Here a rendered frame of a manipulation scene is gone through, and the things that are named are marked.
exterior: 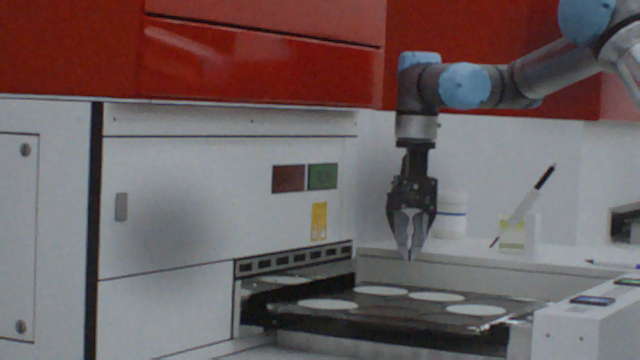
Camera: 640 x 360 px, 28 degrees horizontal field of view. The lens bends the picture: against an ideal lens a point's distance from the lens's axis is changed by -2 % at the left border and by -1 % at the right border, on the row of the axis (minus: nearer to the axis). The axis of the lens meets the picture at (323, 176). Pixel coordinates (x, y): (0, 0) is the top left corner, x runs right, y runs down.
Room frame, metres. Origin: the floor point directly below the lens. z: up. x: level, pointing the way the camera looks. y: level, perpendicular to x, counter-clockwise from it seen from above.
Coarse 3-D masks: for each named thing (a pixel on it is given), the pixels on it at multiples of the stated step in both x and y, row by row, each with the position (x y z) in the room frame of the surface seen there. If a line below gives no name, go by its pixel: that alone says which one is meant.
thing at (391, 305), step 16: (352, 288) 2.37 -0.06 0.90; (400, 288) 2.40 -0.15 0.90; (288, 304) 2.14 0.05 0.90; (368, 304) 2.18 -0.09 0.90; (384, 304) 2.19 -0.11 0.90; (400, 304) 2.20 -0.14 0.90; (416, 304) 2.21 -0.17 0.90; (432, 304) 2.22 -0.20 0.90; (448, 304) 2.22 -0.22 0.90; (464, 304) 2.22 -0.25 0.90; (480, 304) 2.24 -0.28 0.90; (496, 304) 2.24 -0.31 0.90; (512, 304) 2.25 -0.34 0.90; (528, 304) 2.25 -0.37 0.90; (432, 320) 2.04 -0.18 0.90; (448, 320) 2.05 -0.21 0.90; (464, 320) 2.06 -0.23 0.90; (480, 320) 2.06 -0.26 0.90
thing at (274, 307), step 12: (288, 312) 2.11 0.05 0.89; (300, 312) 2.10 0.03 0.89; (312, 312) 2.09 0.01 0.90; (324, 312) 2.08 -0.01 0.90; (336, 312) 2.07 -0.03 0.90; (348, 312) 2.07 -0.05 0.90; (384, 324) 2.03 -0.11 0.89; (396, 324) 2.02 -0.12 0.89; (408, 324) 2.01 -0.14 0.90; (420, 324) 2.01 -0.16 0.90; (432, 324) 2.00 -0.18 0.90; (444, 324) 1.99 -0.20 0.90
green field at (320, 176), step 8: (312, 168) 2.33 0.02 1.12; (320, 168) 2.35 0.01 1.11; (328, 168) 2.38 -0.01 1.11; (336, 168) 2.41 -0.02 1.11; (312, 176) 2.33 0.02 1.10; (320, 176) 2.35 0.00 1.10; (328, 176) 2.38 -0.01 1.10; (336, 176) 2.41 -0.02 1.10; (312, 184) 2.33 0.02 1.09; (320, 184) 2.36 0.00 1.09; (328, 184) 2.39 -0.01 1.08; (336, 184) 2.41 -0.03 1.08
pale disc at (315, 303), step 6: (306, 300) 2.19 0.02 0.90; (312, 300) 2.20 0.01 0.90; (318, 300) 2.20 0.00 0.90; (324, 300) 2.20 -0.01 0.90; (330, 300) 2.20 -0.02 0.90; (336, 300) 2.21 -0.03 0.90; (306, 306) 2.13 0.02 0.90; (312, 306) 2.13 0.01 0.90; (318, 306) 2.13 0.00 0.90; (324, 306) 2.14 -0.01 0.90; (330, 306) 2.14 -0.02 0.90; (336, 306) 2.14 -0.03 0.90; (342, 306) 2.15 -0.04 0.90; (348, 306) 2.15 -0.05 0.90; (354, 306) 2.15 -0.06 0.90
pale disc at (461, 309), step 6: (450, 306) 2.19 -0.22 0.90; (456, 306) 2.20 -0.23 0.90; (462, 306) 2.20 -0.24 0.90; (468, 306) 2.20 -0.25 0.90; (474, 306) 2.20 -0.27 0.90; (480, 306) 2.20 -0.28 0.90; (486, 306) 2.20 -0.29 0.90; (492, 306) 2.20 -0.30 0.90; (456, 312) 2.14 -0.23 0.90; (462, 312) 2.13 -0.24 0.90; (468, 312) 2.13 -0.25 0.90; (474, 312) 2.14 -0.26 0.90; (480, 312) 2.14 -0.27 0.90; (486, 312) 2.14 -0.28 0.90; (492, 312) 2.14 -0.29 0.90; (498, 312) 2.14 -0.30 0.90
